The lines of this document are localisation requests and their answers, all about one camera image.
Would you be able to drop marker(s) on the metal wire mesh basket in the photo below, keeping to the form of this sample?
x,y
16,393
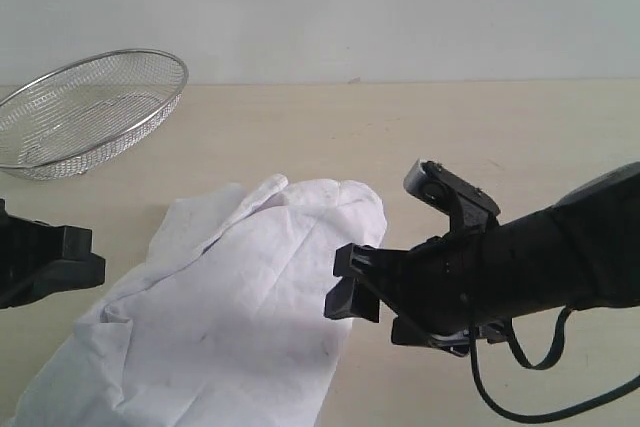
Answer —
x,y
78,116

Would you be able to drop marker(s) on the white t-shirt red Chinese logo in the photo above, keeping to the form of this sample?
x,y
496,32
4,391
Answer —
x,y
222,324

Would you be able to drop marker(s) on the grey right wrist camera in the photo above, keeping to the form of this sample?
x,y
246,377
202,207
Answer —
x,y
466,205

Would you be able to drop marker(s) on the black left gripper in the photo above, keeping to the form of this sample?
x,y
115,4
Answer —
x,y
38,260

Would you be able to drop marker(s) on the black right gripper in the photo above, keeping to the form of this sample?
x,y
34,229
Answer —
x,y
431,287

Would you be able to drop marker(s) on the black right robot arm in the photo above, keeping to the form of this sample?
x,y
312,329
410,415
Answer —
x,y
581,252

